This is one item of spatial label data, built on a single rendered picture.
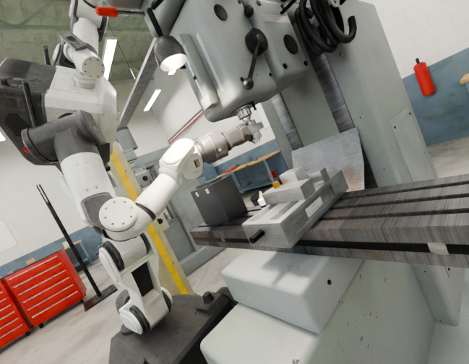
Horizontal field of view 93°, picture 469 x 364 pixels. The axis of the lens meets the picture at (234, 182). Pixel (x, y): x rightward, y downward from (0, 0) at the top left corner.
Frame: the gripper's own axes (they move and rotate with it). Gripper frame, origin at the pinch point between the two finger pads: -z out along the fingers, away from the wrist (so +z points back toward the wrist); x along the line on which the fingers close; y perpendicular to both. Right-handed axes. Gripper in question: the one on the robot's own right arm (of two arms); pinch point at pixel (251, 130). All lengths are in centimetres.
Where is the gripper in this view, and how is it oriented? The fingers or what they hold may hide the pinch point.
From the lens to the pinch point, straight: 76.1
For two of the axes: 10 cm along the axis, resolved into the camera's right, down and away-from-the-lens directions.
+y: 4.2, 9.0, 1.0
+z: -8.8, 4.3, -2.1
